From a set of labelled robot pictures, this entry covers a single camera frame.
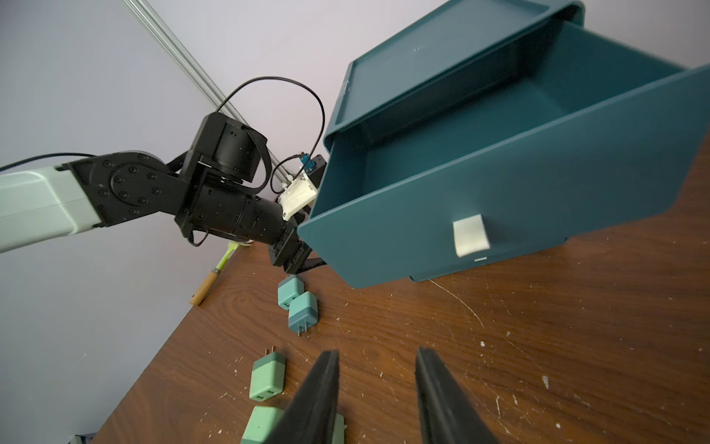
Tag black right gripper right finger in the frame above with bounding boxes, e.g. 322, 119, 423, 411
415, 348, 498, 443

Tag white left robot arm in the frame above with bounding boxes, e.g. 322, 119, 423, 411
1, 112, 325, 275

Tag teal plug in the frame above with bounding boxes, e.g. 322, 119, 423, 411
288, 292, 319, 335
277, 275, 305, 310

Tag light green plug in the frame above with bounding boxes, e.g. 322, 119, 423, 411
249, 347, 287, 401
240, 406, 346, 444

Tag white top drawer knob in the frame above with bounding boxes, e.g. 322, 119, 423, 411
452, 215, 491, 257

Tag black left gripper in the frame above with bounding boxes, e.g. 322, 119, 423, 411
176, 182, 325, 275

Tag green wooden handled brush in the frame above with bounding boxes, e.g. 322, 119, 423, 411
190, 242, 240, 306

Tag light green plug middle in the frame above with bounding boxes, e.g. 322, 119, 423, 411
240, 406, 346, 444

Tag light green plug left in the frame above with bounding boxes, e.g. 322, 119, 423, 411
249, 347, 287, 401

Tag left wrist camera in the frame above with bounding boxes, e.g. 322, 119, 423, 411
277, 155, 327, 221

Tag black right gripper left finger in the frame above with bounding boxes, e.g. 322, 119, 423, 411
266, 351, 339, 444

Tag dark teal drawer cabinet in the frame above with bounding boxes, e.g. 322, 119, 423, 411
301, 1, 585, 288

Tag teal top drawer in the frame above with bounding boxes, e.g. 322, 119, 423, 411
298, 20, 710, 290

